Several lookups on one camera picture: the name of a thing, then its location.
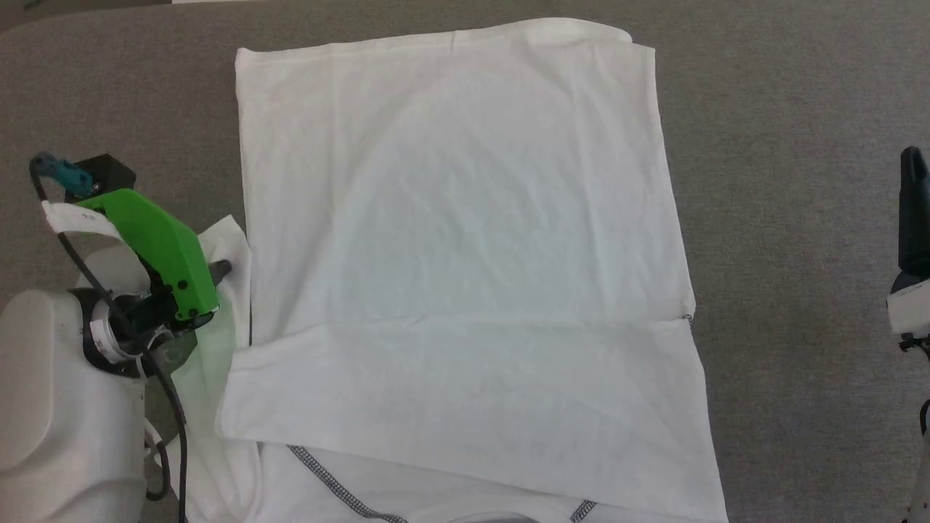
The white garment with dark stitching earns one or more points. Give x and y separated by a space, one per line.
465 218

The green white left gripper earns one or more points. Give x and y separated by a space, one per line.
163 243

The black wrist camera teal connector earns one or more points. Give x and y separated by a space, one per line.
109 173

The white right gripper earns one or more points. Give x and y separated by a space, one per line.
912 309

